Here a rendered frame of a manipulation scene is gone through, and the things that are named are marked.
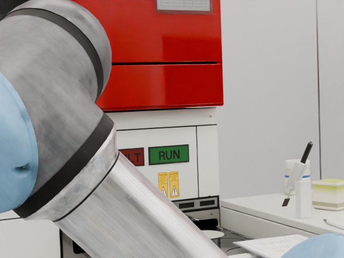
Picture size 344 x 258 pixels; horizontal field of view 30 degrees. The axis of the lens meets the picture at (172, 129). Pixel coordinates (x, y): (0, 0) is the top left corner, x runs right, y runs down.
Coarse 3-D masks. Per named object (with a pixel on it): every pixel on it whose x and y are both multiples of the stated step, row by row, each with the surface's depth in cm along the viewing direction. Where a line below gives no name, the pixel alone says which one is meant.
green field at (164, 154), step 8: (152, 152) 168; (160, 152) 169; (168, 152) 170; (176, 152) 171; (184, 152) 172; (152, 160) 168; (160, 160) 169; (168, 160) 170; (176, 160) 171; (184, 160) 172
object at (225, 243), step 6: (204, 228) 171; (210, 228) 170; (216, 228) 170; (228, 234) 162; (234, 234) 162; (216, 240) 157; (222, 240) 157; (228, 240) 156; (234, 240) 156; (240, 240) 156; (246, 240) 155; (222, 246) 150; (228, 246) 150; (234, 246) 150; (228, 252) 144; (234, 252) 144; (240, 252) 144; (246, 252) 144
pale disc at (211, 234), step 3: (204, 231) 167; (207, 231) 167; (210, 231) 167; (213, 231) 166; (216, 231) 166; (219, 231) 166; (207, 234) 163; (210, 234) 163; (213, 234) 163; (216, 234) 163; (219, 234) 163; (222, 234) 162; (210, 237) 160; (213, 237) 160; (216, 237) 160
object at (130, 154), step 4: (124, 152) 165; (128, 152) 165; (132, 152) 166; (136, 152) 166; (140, 152) 167; (128, 156) 165; (132, 156) 166; (136, 156) 166; (140, 156) 167; (132, 160) 166; (136, 160) 166; (140, 160) 167; (136, 164) 166; (140, 164) 167
